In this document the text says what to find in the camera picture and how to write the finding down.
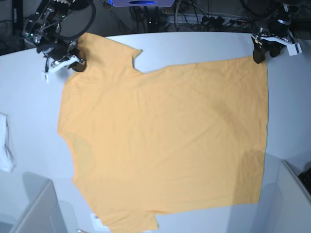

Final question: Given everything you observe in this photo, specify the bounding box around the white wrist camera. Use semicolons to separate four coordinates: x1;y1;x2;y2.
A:
41;71;49;84
286;43;302;56

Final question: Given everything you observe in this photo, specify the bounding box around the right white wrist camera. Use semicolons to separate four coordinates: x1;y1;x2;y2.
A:
41;71;49;84

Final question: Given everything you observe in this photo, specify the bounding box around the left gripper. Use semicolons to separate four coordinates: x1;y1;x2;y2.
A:
251;28;295;64

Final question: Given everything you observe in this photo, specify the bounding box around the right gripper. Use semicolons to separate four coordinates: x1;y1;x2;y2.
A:
36;40;86;73

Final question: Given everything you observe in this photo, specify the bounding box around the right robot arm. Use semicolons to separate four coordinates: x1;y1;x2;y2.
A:
22;0;86;75

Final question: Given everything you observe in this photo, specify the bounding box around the yellow T-shirt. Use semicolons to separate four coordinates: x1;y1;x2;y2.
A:
58;33;268;233

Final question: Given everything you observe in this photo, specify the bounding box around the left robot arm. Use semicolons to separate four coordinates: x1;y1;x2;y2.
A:
251;4;302;64

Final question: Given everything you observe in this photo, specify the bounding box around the blue grey device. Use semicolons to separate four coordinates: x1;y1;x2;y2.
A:
107;0;175;7

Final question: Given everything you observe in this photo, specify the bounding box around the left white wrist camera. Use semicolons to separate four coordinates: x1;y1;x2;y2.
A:
286;43;302;56

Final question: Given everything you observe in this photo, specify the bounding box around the white cloth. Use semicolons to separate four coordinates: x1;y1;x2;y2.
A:
0;113;16;172

